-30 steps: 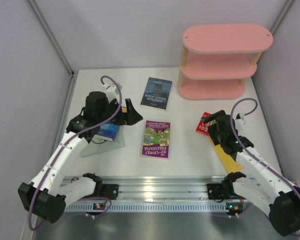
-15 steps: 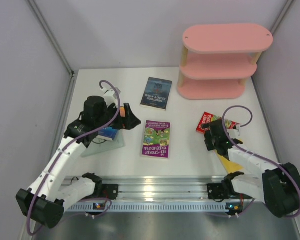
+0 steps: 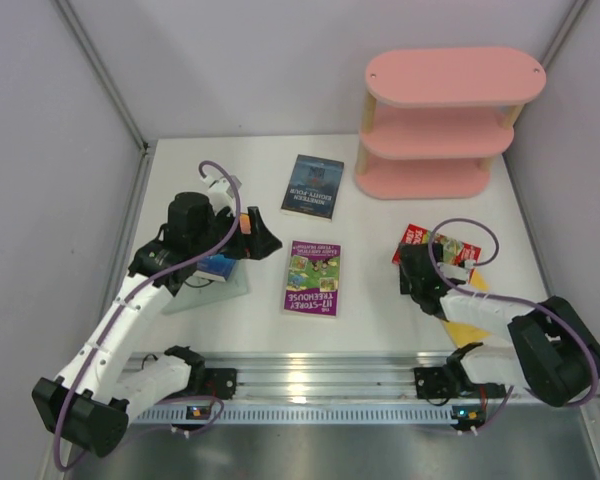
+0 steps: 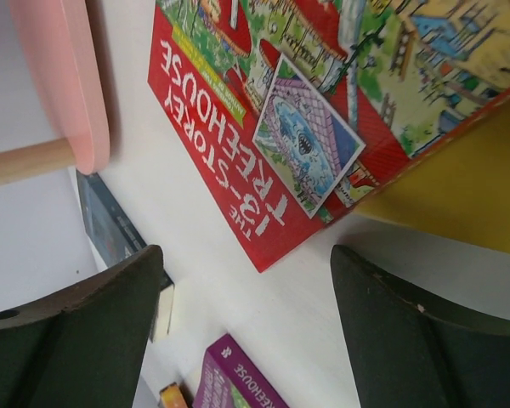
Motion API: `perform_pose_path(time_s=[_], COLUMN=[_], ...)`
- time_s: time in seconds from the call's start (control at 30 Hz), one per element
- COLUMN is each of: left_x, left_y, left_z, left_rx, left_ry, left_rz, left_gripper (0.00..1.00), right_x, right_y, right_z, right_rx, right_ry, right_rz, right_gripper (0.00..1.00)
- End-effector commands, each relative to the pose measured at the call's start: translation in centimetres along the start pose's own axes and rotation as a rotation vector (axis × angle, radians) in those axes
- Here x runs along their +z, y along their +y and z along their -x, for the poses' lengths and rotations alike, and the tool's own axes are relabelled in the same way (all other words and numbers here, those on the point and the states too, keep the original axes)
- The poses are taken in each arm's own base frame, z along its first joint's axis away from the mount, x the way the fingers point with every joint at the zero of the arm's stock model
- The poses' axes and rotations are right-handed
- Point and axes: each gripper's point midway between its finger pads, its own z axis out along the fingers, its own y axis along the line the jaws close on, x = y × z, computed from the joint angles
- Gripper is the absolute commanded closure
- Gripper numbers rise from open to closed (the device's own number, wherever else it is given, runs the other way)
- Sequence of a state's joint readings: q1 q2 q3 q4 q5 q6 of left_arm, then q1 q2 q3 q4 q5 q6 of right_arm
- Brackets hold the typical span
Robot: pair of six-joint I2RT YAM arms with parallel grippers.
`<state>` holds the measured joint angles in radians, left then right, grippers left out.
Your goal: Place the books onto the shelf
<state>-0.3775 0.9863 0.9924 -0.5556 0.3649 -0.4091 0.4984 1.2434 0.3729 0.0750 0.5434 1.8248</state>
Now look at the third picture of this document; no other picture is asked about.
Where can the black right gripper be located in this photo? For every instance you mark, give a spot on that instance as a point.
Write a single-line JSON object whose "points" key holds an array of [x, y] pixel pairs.
{"points": [[405, 281]]}

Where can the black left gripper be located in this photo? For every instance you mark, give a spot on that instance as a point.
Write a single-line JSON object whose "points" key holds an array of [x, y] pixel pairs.
{"points": [[260, 240]]}

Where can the red 13-Storey Treehouse book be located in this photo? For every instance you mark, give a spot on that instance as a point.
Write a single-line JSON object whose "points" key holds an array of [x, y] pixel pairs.
{"points": [[446, 249]]}

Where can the purple 117-Storey Treehouse book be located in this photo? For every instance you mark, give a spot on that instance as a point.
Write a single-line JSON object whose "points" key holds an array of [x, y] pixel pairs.
{"points": [[313, 279]]}

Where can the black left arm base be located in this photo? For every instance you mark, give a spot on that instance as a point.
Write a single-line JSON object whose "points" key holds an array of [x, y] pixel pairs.
{"points": [[215, 382]]}

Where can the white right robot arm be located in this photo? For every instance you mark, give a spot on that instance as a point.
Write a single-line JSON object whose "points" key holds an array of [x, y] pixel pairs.
{"points": [[544, 348]]}

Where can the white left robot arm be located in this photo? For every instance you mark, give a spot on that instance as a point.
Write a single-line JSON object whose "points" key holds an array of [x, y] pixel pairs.
{"points": [[89, 404]]}

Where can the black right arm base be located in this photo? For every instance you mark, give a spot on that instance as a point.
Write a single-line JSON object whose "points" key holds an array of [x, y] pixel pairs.
{"points": [[440, 384]]}

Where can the blue Jane Eyre book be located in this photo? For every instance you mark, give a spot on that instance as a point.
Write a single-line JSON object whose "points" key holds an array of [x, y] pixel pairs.
{"points": [[215, 268]]}

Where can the dark blue Nineteen Eighty-Four book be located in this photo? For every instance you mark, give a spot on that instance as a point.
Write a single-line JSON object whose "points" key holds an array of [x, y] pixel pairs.
{"points": [[313, 187]]}

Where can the yellow hangman book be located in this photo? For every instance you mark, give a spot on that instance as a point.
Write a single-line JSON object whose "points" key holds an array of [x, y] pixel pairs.
{"points": [[461, 329]]}

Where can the grey-green flat file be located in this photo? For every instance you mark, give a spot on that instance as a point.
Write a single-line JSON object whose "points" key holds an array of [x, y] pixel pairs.
{"points": [[196, 292]]}

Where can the pink three-tier shelf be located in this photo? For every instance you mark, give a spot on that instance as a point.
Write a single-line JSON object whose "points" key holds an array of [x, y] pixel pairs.
{"points": [[435, 119]]}

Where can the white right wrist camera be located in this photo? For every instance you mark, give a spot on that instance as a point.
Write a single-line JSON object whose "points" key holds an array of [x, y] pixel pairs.
{"points": [[461, 272]]}

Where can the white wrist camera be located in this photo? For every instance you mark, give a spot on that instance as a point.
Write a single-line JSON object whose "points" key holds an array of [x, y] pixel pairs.
{"points": [[219, 192], [461, 272]]}

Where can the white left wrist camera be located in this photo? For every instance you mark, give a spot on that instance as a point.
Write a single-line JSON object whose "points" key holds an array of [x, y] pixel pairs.
{"points": [[219, 192]]}

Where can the aluminium mounting rail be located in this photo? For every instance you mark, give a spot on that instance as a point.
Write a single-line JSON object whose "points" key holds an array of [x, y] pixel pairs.
{"points": [[319, 378]]}

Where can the perforated grey cable duct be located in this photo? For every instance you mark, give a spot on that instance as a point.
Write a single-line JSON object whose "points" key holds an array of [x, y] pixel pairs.
{"points": [[243, 414]]}

